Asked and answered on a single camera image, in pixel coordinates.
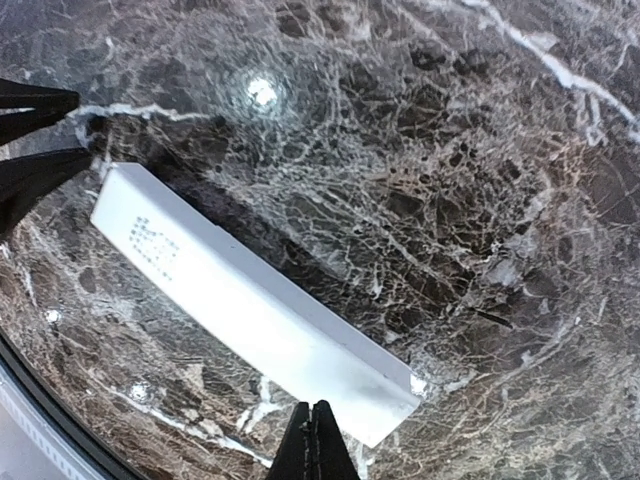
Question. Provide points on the white slotted cable duct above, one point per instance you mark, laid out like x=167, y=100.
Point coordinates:
x=30, y=448

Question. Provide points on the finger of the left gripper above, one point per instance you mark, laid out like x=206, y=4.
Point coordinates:
x=28, y=108
x=26, y=180

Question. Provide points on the white remote control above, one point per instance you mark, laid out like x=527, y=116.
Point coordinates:
x=258, y=313

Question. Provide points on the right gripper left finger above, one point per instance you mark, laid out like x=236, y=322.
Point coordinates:
x=293, y=458

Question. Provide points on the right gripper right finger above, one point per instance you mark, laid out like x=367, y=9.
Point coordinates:
x=330, y=457

